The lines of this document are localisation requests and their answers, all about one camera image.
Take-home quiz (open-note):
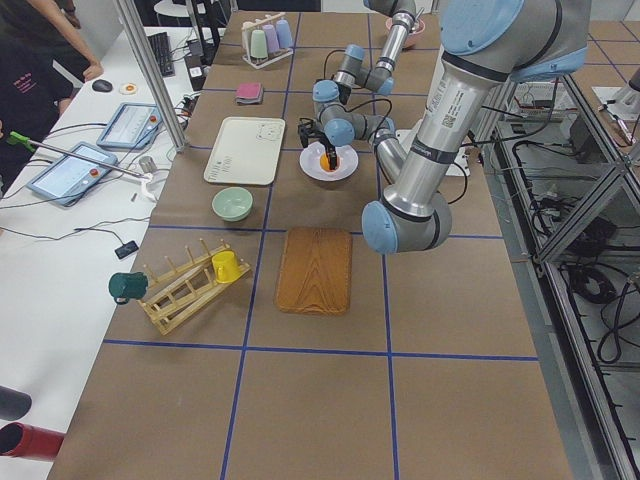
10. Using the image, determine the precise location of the blue plastic cup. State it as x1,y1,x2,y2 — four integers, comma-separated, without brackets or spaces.
275,18,293,49

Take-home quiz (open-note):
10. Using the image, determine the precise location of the purple plastic cup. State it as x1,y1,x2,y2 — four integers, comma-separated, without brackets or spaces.
262,24,280,55

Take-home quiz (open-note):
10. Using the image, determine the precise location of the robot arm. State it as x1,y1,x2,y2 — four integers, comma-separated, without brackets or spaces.
312,1,591,254
298,1,418,148

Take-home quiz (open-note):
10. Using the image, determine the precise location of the black phone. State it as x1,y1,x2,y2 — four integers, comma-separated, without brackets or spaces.
114,240,139,260

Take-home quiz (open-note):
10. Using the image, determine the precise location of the pink bowl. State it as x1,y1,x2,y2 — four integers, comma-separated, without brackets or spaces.
385,18,427,50

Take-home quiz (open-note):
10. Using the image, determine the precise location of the green plastic cup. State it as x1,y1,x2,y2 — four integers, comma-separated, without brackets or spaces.
250,29,269,64

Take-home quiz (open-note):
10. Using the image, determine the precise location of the orange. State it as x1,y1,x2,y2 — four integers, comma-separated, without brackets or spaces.
320,155,339,172

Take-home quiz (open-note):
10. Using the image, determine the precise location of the yellow mug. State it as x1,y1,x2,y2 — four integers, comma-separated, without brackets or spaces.
211,250,241,284

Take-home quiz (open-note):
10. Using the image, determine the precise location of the cream bear tray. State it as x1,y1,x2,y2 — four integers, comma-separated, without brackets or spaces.
203,116,286,186

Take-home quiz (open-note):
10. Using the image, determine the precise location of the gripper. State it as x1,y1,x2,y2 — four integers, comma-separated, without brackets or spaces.
298,117,338,159

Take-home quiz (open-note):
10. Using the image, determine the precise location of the wooden tray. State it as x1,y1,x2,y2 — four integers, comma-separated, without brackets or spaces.
275,227,352,315

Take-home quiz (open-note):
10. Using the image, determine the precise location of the dark green mug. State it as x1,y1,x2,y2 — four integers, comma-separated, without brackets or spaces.
108,272,149,304

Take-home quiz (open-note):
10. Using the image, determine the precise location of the grabber stick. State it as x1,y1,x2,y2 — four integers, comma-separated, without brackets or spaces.
7,131,157,205

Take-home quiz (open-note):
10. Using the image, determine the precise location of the aluminium frame post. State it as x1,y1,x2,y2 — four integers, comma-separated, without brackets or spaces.
114,0,187,153

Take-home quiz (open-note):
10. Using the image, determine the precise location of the white plate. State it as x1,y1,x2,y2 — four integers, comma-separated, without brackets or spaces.
299,142,359,182

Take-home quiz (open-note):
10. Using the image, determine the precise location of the person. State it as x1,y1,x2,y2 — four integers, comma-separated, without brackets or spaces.
1,1,103,193

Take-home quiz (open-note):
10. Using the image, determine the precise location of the black mouse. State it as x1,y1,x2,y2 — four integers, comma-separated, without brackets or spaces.
91,79,113,93

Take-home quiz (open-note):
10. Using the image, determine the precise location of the red tube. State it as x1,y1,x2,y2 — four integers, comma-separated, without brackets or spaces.
1,422,65,461

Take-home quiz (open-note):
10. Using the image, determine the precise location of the green bowl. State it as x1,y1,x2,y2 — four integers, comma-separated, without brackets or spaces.
212,186,253,222

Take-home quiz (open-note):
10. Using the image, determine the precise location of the grey cloth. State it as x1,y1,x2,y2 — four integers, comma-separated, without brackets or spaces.
235,96,263,105

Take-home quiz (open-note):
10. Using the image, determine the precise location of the black keyboard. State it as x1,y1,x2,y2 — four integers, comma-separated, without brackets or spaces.
147,32,175,77

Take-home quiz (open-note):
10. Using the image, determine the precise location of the pink cloth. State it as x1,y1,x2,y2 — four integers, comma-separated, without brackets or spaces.
235,82,264,98

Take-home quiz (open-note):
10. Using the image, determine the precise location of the white wire cup rack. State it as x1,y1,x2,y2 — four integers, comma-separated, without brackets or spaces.
241,12,294,69

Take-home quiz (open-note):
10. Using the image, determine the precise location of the wooden peg rack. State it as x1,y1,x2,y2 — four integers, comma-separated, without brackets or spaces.
137,239,251,335

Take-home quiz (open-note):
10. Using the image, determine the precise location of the tablet teach pendant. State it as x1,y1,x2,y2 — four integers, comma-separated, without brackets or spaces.
96,103,162,150
26,155,110,206

